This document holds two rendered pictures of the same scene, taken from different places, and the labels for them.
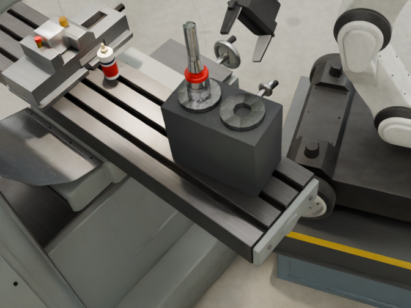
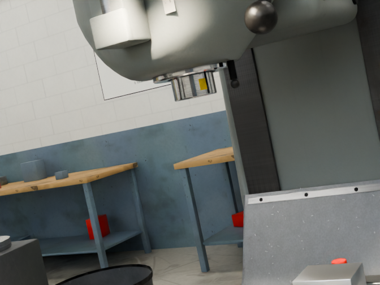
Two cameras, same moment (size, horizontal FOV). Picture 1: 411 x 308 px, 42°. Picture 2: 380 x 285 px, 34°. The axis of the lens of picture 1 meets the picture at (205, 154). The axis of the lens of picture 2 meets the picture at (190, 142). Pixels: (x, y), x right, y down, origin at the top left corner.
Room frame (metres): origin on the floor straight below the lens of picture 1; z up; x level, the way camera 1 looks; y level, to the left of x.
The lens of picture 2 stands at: (1.67, 0.06, 1.27)
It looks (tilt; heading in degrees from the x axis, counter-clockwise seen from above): 3 degrees down; 164
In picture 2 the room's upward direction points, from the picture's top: 12 degrees counter-clockwise
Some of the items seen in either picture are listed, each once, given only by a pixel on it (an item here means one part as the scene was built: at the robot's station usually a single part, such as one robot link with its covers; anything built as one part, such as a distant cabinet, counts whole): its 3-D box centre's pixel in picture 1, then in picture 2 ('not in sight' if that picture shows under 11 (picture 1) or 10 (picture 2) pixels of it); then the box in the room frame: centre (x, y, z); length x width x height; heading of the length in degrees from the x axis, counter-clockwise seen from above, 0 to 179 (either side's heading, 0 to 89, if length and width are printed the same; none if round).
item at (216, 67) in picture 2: not in sight; (190, 72); (1.03, 0.27, 1.31); 0.09 x 0.09 x 0.01
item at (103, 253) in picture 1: (136, 183); not in sight; (1.04, 0.25, 0.44); 0.80 x 0.30 x 0.60; 132
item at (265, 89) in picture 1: (258, 96); not in sight; (1.28, -0.22, 0.52); 0.22 x 0.06 x 0.06; 132
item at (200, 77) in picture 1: (196, 73); not in sight; (0.75, -0.01, 1.20); 0.05 x 0.05 x 0.01
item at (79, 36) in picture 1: (70, 30); not in sight; (1.15, 0.30, 1.03); 0.12 x 0.06 x 0.04; 45
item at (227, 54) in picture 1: (220, 60); not in sight; (1.36, -0.10, 0.64); 0.16 x 0.12 x 0.12; 132
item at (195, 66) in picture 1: (192, 49); not in sight; (0.75, -0.01, 1.26); 0.03 x 0.03 x 0.11
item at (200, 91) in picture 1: (197, 84); not in sight; (0.75, -0.01, 1.17); 0.05 x 0.05 x 0.05
